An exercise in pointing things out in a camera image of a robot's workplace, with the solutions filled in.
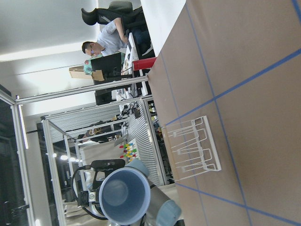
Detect light blue plastic cup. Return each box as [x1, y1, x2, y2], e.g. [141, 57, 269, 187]
[99, 167, 151, 226]

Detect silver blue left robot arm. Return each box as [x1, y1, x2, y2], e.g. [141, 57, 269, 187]
[144, 179, 182, 226]

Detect red fire extinguisher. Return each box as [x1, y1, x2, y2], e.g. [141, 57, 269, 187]
[132, 57, 157, 71]

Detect black computer monitor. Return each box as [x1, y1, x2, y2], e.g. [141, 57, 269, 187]
[91, 52, 122, 85]

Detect seated man in shirt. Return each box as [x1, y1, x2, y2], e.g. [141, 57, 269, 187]
[82, 17, 128, 57]

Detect cardboard box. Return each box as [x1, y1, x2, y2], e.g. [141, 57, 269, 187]
[69, 66, 105, 81]

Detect black office chair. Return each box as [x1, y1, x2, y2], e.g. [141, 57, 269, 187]
[81, 0, 143, 25]

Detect white wire cup holder rack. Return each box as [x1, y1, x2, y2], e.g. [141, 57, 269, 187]
[162, 116, 222, 181]

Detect aluminium frame post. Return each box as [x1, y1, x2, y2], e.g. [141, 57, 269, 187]
[15, 75, 148, 105]

